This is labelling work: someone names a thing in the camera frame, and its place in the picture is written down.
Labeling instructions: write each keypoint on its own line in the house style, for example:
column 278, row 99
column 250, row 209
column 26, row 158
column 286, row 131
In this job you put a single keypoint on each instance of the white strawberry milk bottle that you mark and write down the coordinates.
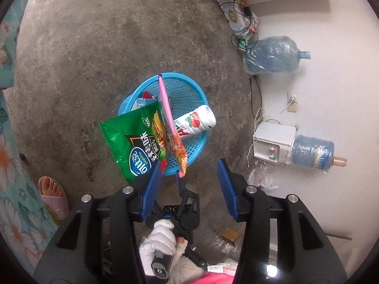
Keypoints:
column 195, row 121

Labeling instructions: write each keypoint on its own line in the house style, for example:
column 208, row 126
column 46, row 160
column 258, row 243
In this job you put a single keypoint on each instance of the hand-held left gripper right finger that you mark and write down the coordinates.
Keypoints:
column 226, row 189

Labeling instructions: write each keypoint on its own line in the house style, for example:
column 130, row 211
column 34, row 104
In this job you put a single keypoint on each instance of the blue plastic waste basket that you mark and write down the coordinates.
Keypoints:
column 183, row 94

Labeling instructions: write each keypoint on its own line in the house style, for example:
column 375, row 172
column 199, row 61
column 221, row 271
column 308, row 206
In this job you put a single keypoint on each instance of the pink snack packet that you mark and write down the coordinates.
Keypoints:
column 178, row 151

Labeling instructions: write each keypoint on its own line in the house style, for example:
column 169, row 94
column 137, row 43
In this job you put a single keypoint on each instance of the floral blue blanket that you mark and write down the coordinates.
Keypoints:
column 11, row 159

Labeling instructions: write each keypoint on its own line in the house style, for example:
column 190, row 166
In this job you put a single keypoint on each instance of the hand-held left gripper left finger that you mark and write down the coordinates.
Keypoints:
column 151, row 192

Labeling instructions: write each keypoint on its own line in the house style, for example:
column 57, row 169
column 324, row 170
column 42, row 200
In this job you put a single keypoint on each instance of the person's right hand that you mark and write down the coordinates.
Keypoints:
column 160, row 239

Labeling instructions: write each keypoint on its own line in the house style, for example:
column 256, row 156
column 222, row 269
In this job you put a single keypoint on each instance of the clear crumpled plastic bag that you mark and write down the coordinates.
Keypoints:
column 260, row 177

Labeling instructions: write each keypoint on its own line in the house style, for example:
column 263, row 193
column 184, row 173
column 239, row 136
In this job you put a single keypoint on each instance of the person's foot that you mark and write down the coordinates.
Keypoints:
column 49, row 186

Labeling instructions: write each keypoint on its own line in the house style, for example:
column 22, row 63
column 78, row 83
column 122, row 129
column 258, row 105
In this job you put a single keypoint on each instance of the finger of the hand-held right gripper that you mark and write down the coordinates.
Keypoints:
column 180, row 183

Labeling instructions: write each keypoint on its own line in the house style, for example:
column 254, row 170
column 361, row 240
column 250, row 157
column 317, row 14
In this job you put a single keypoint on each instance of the person's right forearm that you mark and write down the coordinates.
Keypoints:
column 185, row 270

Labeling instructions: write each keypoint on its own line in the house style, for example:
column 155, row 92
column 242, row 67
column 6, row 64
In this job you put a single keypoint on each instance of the small brown cardboard box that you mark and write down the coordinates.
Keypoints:
column 231, row 235

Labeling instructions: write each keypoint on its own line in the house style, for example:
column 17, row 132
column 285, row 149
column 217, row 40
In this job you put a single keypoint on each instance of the white water dispenser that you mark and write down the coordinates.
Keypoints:
column 272, row 139

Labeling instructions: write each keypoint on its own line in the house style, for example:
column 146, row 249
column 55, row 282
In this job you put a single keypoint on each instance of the pink fleece garment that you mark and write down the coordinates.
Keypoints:
column 213, row 276

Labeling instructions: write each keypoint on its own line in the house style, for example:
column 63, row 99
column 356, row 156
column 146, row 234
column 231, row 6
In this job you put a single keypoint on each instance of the white wall outlet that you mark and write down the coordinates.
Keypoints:
column 292, row 102

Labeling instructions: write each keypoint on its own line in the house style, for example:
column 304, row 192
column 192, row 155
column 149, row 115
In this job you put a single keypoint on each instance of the green snack bag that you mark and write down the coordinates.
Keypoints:
column 133, row 142

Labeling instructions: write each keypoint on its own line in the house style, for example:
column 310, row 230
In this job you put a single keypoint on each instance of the pink slipper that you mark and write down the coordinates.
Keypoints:
column 57, row 208

